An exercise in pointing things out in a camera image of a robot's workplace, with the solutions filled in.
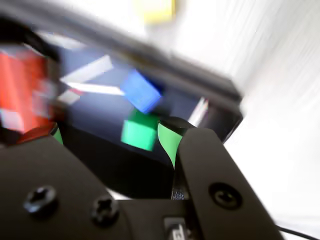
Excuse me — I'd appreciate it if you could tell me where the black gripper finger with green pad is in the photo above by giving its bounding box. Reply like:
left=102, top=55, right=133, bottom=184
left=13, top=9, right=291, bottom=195
left=156, top=116, right=286, bottom=240
left=0, top=121, right=134, bottom=240

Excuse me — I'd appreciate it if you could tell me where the green wooden cube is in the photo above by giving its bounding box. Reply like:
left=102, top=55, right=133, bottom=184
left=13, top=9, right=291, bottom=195
left=120, top=109, right=159, bottom=152

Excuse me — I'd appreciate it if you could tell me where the blue wooden cube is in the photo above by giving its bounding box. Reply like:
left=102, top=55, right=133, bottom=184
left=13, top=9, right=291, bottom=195
left=119, top=69, right=164, bottom=115

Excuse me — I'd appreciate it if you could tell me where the yellow wooden cube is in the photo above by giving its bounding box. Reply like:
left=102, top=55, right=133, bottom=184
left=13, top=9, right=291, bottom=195
left=133, top=0, right=177, bottom=25

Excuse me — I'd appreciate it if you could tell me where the black cardboard box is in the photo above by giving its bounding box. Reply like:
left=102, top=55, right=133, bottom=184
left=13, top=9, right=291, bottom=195
left=0, top=0, right=245, bottom=201

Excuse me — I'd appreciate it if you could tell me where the red-tipped wooden match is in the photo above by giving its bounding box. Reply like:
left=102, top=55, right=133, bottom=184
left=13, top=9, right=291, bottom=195
left=66, top=81, right=126, bottom=98
left=58, top=88, right=84, bottom=105
left=59, top=54, right=114, bottom=86
left=187, top=96, right=210, bottom=126
left=39, top=31, right=86, bottom=51

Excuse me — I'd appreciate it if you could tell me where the red matchbox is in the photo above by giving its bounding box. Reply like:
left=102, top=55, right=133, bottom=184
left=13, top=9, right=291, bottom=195
left=0, top=46, right=59, bottom=144

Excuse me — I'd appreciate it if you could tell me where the thin black wire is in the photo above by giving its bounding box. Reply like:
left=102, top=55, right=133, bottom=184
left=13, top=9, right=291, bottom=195
left=275, top=224, right=320, bottom=240

